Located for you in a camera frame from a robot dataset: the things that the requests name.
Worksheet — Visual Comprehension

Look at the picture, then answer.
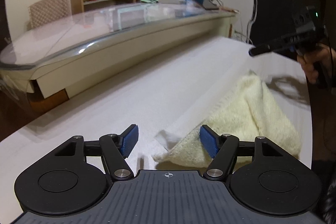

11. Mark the cream terry towel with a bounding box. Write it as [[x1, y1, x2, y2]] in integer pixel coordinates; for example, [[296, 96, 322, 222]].
[[152, 71, 302, 168]]

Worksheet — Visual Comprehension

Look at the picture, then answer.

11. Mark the person's right hand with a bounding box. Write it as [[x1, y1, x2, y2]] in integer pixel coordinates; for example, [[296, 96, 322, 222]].
[[297, 44, 335, 84]]

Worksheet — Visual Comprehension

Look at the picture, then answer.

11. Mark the quilted beige chair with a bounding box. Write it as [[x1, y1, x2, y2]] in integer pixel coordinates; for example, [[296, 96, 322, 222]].
[[28, 0, 71, 29]]

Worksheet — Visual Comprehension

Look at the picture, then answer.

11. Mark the glass-topped beige table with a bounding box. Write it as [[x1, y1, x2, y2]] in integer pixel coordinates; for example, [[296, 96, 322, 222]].
[[1, 2, 238, 105]]

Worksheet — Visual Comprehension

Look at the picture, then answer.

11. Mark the wooden shelf rack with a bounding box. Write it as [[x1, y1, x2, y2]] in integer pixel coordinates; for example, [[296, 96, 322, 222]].
[[70, 0, 140, 15]]

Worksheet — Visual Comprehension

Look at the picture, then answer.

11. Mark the black monitor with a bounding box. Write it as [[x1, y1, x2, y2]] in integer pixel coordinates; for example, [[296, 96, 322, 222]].
[[249, 0, 318, 46]]

